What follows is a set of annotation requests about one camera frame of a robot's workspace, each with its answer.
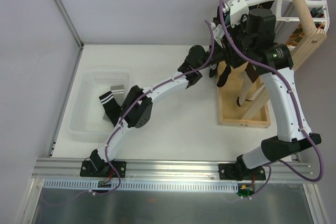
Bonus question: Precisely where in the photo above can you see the black sock white stripes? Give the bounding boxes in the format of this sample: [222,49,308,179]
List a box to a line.
[216,65,232,88]

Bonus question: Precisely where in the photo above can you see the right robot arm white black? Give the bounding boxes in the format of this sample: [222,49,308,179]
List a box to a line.
[223,8,324,182]

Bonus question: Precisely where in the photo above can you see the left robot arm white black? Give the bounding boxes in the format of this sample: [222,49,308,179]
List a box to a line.
[80,41,239,178]

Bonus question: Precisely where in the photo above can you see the wooden hanger stand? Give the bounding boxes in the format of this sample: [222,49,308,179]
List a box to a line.
[218,2,327,128]

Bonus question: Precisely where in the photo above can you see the black sport sock hanging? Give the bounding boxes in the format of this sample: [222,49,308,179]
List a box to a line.
[209,63,218,78]

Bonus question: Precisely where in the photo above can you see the grey sock white stripes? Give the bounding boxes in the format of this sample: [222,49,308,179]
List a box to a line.
[110,85,124,106]

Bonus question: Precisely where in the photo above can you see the white plastic laundry basket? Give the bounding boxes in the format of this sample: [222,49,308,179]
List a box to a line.
[68,68,131,143]

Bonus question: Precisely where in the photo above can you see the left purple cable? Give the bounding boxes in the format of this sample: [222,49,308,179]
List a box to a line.
[94,19,218,196]

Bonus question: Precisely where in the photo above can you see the purple cable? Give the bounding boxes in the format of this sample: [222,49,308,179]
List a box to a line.
[219,0,328,183]
[94,19,218,196]

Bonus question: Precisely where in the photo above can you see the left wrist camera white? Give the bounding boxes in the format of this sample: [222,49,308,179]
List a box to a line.
[210,22,225,49]

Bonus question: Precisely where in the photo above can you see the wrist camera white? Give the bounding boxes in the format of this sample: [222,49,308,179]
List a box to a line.
[210,22,225,49]
[223,0,249,28]

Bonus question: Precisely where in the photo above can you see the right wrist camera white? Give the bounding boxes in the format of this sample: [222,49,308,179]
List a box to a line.
[223,0,249,28]

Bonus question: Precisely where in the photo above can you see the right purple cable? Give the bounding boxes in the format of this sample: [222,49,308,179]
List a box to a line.
[219,0,328,183]

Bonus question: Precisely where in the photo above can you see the aluminium mounting rail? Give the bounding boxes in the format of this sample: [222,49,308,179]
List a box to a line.
[31,157,316,183]

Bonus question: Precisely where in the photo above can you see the white slotted cable duct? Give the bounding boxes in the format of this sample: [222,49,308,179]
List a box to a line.
[43,179,238,193]

